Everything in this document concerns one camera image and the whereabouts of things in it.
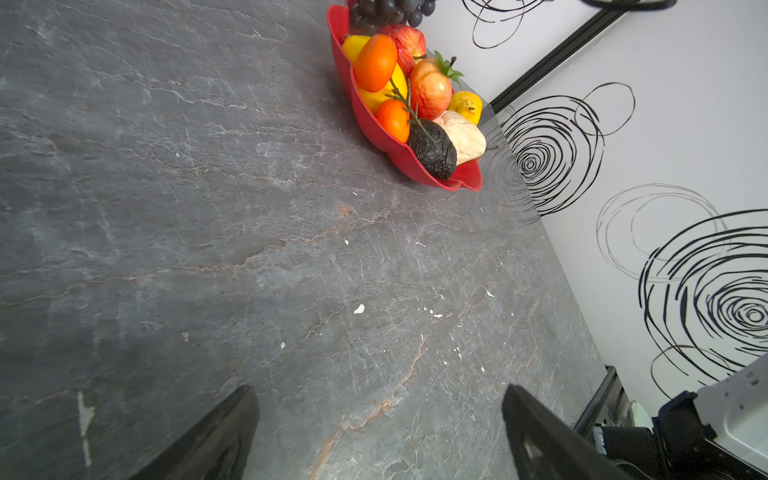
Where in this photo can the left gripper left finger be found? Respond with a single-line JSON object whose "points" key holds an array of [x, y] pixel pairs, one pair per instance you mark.
{"points": [[216, 447]]}

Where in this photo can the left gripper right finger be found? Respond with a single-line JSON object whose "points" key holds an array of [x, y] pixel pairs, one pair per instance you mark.
{"points": [[544, 447]]}

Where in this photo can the red flower fruit bowl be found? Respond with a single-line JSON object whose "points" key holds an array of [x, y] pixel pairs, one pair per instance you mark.
{"points": [[467, 175]]}

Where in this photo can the cream starfruit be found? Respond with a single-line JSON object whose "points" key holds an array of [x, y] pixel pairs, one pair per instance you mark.
{"points": [[467, 138]]}

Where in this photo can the dark avocado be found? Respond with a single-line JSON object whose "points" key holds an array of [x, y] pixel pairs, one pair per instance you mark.
{"points": [[433, 148]]}

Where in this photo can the small orange tangerine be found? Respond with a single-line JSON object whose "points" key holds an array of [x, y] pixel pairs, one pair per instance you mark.
{"points": [[376, 63], [394, 118]]}

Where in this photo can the yellow lemon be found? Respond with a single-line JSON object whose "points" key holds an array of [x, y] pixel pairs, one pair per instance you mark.
{"points": [[352, 47]]}

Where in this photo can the dark grape bunch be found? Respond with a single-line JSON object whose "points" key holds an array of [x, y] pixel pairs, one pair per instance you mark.
{"points": [[369, 17]]}

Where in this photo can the small yellow fruit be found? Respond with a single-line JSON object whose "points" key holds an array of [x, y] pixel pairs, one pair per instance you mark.
{"points": [[467, 104]]}

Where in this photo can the dark mangosteen with green leaves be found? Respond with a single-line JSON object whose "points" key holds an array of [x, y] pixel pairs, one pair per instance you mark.
{"points": [[446, 67]]}

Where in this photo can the red apple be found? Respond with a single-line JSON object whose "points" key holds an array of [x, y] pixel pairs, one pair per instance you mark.
{"points": [[410, 43]]}

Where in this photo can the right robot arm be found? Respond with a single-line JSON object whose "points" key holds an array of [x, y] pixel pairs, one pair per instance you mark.
{"points": [[717, 432]]}

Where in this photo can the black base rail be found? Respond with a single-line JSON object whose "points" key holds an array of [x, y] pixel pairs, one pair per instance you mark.
{"points": [[609, 406]]}

